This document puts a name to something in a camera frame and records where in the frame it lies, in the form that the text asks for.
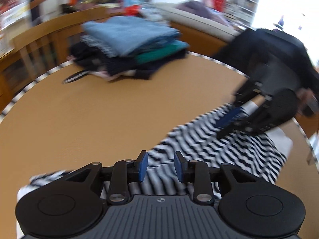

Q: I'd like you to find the red and white box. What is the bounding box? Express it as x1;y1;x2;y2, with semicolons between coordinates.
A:
0;0;21;28

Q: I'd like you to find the grey striped shirt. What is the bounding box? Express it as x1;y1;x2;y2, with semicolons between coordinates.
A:
16;100;294;232

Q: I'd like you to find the pale pink folded cloth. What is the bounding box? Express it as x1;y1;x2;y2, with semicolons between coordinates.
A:
92;69;137;80

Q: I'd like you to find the black and white striped cloth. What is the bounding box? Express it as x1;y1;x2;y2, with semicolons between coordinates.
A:
80;35;118;58

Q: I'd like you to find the purple cloth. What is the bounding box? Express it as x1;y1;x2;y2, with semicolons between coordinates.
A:
178;0;225;21

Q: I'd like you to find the beige sofa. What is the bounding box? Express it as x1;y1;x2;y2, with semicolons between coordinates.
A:
154;2;240;43

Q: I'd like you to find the navy folded cloth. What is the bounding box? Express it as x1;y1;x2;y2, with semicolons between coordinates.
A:
70;42;187;80

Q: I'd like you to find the blue folded cloth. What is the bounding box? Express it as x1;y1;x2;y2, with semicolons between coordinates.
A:
83;17;181;57

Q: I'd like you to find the green folded cloth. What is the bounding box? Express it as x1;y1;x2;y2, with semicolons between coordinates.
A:
136;39;190;64

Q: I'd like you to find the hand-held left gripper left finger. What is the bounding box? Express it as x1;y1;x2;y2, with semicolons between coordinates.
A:
65;150;149;204

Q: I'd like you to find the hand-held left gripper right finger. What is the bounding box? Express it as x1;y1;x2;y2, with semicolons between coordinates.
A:
174;151;261;205

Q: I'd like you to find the person's right forearm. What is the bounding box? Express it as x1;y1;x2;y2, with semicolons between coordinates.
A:
282;30;319;93

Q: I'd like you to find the wooden slat-back chair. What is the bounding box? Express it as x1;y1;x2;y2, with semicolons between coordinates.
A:
12;28;86;100

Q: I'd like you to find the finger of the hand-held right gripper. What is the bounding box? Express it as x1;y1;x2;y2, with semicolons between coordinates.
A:
232;79;273;105
216;102;278;139

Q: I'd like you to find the black strap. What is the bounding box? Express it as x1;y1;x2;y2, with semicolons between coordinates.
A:
62;70;91;84

